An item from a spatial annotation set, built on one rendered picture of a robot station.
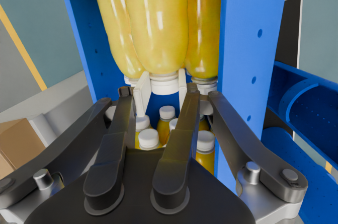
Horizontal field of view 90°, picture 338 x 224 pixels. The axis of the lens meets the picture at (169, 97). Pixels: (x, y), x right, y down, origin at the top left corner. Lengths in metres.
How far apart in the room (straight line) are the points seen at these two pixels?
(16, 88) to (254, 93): 1.97
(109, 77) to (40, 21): 1.37
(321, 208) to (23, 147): 1.26
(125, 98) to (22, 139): 0.43
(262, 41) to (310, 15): 1.50
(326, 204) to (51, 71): 2.01
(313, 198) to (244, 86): 1.13
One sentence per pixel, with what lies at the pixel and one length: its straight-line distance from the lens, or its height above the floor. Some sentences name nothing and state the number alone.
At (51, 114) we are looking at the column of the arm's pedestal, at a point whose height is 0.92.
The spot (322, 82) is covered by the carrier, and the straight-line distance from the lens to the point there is 1.03.
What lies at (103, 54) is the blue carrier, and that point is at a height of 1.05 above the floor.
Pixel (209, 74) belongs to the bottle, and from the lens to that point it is 0.24.
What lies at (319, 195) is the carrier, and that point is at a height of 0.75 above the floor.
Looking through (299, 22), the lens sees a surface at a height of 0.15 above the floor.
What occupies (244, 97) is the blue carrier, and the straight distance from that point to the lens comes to 0.18.
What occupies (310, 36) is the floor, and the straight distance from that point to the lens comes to 1.70.
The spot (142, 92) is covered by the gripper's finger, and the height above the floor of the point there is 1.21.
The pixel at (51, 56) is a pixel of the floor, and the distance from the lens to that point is 1.71.
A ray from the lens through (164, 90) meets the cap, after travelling 0.22.
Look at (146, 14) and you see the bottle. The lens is 0.19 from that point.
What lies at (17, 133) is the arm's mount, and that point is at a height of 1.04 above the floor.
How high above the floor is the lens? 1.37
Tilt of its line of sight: 66 degrees down
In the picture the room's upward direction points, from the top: 176 degrees counter-clockwise
